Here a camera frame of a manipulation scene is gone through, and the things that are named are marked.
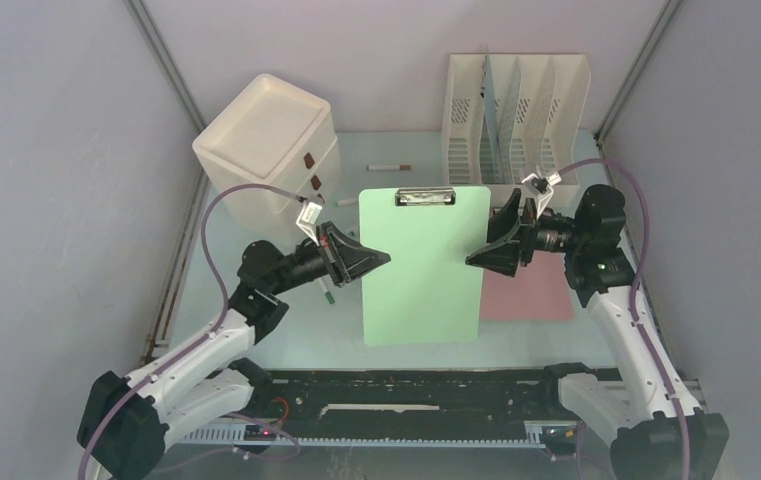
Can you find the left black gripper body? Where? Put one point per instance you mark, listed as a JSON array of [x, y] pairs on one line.
[[330, 256]]

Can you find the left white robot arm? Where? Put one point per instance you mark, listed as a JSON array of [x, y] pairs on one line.
[[130, 421]]

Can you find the white marker dark-green cap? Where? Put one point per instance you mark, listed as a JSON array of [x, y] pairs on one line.
[[326, 291]]

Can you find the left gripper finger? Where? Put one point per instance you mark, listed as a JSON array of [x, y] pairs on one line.
[[356, 264], [346, 248]]

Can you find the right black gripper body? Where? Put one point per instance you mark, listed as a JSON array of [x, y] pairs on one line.
[[528, 231]]

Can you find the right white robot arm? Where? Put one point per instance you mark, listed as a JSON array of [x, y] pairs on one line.
[[661, 431]]

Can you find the cream file organizer rack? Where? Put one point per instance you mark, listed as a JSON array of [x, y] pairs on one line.
[[540, 98]]

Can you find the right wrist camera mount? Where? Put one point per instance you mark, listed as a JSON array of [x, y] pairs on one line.
[[542, 184]]

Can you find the pink clipboard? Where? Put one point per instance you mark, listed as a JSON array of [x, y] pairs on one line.
[[537, 292]]

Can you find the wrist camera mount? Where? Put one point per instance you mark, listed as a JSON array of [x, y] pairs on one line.
[[542, 184], [310, 210]]

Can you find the cream three-drawer cabinet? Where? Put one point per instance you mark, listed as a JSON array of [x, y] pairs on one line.
[[273, 134]]

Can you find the blue clipboard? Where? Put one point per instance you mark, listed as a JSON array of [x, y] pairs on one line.
[[490, 158]]

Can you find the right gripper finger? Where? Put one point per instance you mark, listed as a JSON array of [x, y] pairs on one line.
[[501, 257], [503, 225]]

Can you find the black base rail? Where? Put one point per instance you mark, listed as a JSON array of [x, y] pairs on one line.
[[504, 408]]

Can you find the white marker brown cap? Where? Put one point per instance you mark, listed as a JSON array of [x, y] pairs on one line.
[[388, 167]]

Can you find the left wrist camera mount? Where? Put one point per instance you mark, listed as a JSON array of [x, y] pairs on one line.
[[310, 210]]

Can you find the green clipboard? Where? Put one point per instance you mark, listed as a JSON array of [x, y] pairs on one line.
[[426, 293]]

